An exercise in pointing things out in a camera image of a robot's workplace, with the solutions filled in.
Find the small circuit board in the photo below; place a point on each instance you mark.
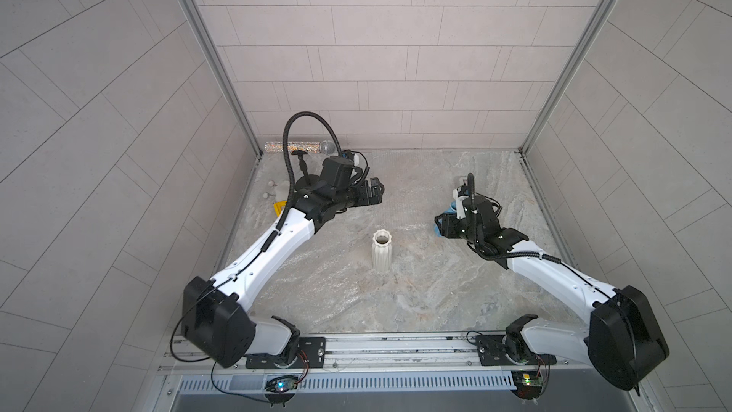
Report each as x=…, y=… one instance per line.
x=529, y=385
x=282, y=385

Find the white ribbed ceramic vase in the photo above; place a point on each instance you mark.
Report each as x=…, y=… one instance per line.
x=382, y=249

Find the aluminium mounting rail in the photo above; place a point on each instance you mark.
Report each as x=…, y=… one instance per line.
x=372, y=350

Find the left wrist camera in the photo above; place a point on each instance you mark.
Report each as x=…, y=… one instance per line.
x=337, y=171

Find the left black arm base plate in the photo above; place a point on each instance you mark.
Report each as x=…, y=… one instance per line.
x=306, y=350

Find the left small circuit board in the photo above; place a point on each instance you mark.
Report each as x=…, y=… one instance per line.
x=282, y=385

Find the right small circuit board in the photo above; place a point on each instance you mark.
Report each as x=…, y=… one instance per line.
x=529, y=385

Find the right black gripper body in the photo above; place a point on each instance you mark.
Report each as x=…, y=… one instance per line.
x=456, y=228

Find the yellow plastic triangular frame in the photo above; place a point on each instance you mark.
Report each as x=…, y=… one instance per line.
x=279, y=207

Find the white plastic toy figure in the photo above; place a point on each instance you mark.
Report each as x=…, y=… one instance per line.
x=277, y=191

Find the silver glitter ball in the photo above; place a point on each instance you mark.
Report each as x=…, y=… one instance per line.
x=327, y=147

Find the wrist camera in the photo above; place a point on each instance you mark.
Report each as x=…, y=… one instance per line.
x=337, y=171
x=465, y=201

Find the glittery silver strip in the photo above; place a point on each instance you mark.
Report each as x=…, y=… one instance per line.
x=273, y=147

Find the black round base stand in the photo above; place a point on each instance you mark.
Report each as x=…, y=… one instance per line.
x=308, y=182

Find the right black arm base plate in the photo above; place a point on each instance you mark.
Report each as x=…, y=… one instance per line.
x=502, y=350

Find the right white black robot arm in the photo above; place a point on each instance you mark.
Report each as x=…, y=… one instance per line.
x=619, y=334

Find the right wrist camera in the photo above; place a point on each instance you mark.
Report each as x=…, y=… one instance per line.
x=465, y=201

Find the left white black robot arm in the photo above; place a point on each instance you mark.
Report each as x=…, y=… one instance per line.
x=216, y=311

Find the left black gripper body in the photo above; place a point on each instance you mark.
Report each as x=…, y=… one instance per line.
x=355, y=195

